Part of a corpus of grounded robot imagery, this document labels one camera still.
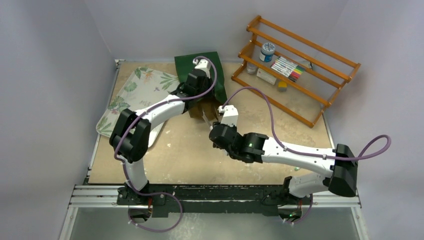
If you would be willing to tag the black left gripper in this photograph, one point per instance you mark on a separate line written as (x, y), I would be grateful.
(209, 81)

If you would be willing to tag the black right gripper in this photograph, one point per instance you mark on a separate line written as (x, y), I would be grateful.
(215, 127)

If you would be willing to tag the green paper bag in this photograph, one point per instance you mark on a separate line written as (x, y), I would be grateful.
(184, 65)

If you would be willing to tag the metal tongs with white handle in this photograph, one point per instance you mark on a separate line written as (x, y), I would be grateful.
(207, 121)

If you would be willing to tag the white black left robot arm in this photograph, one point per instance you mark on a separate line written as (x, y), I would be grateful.
(131, 134)

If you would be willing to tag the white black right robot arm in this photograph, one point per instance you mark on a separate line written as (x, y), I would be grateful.
(327, 172)

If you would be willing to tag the white tropical print tray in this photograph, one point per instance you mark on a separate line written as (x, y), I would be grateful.
(143, 88)

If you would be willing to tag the small clear glass jar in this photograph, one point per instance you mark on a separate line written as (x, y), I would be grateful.
(251, 68)

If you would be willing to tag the small white box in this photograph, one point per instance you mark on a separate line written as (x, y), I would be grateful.
(262, 74)

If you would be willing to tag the white jar with blue lid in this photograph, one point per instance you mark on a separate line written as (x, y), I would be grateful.
(267, 52)

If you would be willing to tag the yellow grey sponge block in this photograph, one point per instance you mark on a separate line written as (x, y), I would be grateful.
(282, 86)

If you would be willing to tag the pack of coloured markers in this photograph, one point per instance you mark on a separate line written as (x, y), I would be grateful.
(287, 68)

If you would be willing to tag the orange wooden shelf rack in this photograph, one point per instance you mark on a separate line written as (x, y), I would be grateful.
(246, 54)

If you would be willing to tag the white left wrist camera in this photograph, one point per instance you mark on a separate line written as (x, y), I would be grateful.
(203, 65)

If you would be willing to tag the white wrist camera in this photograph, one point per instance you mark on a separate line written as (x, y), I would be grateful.
(203, 65)
(229, 115)

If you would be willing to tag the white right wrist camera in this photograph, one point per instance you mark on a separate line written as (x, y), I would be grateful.
(229, 115)

